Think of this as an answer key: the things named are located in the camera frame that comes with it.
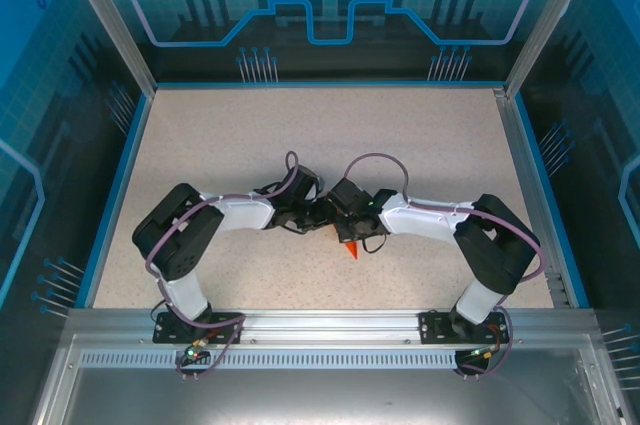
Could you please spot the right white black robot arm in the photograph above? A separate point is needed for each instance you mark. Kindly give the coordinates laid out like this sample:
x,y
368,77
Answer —
x,y
415,220

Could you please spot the metal sheet platform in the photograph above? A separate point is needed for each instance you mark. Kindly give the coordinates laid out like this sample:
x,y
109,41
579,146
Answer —
x,y
320,395

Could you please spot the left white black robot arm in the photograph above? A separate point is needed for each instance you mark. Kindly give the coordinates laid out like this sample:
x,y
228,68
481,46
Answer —
x,y
245,215

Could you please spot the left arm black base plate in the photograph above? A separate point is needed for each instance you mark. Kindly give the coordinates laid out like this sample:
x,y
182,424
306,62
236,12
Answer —
x,y
170,327

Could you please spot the aluminium frame post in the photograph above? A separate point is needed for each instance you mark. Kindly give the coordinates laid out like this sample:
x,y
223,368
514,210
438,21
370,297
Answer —
x,y
555,20
107,20

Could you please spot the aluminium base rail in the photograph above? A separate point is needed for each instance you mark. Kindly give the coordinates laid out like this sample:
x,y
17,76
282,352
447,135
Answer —
x,y
330,325

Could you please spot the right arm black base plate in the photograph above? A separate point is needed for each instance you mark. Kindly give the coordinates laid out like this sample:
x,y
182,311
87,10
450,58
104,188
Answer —
x,y
435,327

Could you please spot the aluminium side rail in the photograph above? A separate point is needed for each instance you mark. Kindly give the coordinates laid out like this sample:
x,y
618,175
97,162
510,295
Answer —
x,y
530,195

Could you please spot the orange paper sheet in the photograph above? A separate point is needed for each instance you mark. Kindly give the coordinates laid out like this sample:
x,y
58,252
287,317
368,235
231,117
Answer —
x,y
352,249

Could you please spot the blue table border strip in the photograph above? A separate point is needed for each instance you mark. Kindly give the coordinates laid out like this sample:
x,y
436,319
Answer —
x,y
330,83
552,200
117,200

